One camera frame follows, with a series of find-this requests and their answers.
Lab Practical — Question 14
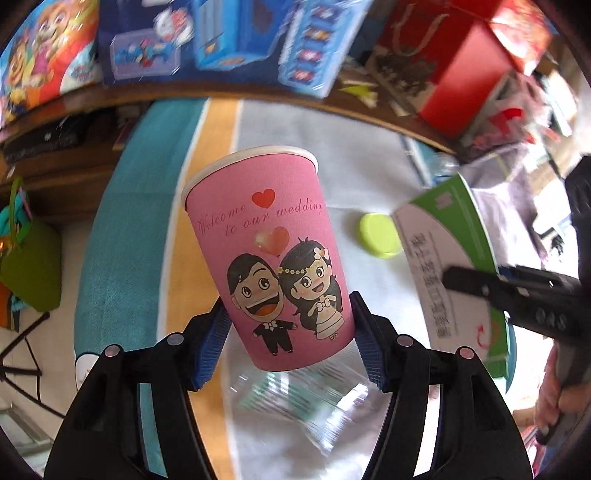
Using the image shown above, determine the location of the cartoon printed toy box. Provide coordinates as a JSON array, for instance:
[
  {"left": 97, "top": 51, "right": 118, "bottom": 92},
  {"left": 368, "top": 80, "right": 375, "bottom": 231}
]
[{"left": 0, "top": 0, "right": 102, "bottom": 127}]

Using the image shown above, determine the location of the pink paper cup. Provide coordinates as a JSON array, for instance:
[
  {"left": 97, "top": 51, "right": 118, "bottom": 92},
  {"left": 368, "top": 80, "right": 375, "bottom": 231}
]
[{"left": 181, "top": 146, "right": 357, "bottom": 372}]

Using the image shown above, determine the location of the green felt bag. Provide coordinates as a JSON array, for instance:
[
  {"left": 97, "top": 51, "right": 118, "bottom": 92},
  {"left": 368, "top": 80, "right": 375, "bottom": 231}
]
[{"left": 0, "top": 178, "right": 63, "bottom": 315}]

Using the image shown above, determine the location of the green white box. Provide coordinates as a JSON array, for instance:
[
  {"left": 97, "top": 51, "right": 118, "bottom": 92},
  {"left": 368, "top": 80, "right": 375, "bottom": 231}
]
[{"left": 392, "top": 173, "right": 511, "bottom": 377}]

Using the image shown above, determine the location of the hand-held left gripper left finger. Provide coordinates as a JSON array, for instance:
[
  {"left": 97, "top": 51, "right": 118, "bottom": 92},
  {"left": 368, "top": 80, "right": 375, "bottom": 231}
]
[{"left": 44, "top": 298, "right": 232, "bottom": 480}]

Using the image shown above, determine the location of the red gift bag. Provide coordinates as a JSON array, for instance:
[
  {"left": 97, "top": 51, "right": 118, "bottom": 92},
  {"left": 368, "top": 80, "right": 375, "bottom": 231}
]
[{"left": 369, "top": 0, "right": 566, "bottom": 139}]

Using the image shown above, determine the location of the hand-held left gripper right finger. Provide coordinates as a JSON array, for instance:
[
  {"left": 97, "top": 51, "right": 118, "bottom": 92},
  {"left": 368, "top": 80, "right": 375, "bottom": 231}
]
[{"left": 348, "top": 291, "right": 534, "bottom": 480}]

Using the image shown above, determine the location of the blue label water bottle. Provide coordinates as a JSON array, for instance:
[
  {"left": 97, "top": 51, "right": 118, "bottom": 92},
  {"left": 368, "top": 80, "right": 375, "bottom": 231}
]
[{"left": 422, "top": 152, "right": 462, "bottom": 185}]

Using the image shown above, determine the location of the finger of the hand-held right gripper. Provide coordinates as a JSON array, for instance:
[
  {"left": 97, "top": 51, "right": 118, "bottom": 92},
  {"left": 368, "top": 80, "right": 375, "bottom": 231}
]
[
  {"left": 442, "top": 265, "right": 585, "bottom": 340},
  {"left": 501, "top": 264, "right": 578, "bottom": 283}
]

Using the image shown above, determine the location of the pink plastic bag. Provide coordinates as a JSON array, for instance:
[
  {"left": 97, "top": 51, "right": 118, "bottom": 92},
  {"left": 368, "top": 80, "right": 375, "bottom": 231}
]
[{"left": 480, "top": 74, "right": 555, "bottom": 153}]

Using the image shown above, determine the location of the yellow green bottle cap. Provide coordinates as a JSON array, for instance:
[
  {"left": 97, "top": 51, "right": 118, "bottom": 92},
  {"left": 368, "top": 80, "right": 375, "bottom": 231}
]
[{"left": 359, "top": 212, "right": 403, "bottom": 259}]

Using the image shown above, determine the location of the blue toy box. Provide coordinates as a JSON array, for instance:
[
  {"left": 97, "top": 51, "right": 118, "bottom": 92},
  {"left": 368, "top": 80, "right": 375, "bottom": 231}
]
[{"left": 99, "top": 0, "right": 375, "bottom": 97}]

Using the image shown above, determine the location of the wooden desk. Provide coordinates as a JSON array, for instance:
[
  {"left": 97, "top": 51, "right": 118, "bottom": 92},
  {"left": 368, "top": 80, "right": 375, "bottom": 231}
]
[{"left": 0, "top": 80, "right": 458, "bottom": 222}]

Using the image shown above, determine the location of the person's right hand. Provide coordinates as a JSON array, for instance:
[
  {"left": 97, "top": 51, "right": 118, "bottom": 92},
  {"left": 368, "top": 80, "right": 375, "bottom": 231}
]
[{"left": 534, "top": 346, "right": 566, "bottom": 437}]

